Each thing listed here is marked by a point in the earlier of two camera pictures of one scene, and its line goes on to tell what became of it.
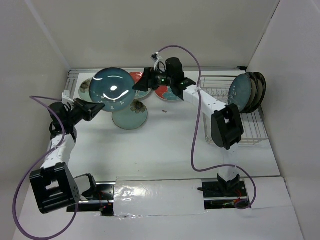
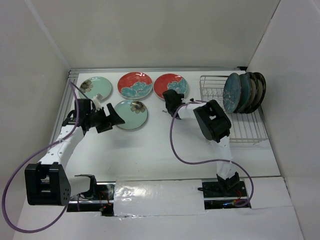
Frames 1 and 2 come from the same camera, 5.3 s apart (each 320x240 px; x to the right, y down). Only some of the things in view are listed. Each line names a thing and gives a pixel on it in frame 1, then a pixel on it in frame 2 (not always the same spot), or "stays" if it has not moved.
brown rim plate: (262, 87) stays
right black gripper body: (149, 81) -> (172, 104)
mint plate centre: (132, 117) stays
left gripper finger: (89, 106) -> (114, 117)
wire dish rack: (217, 86) stays
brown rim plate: (254, 94) stays
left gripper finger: (86, 115) -> (101, 129)
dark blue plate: (113, 87) -> (232, 93)
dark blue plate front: (240, 91) stays
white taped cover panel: (140, 197) stays
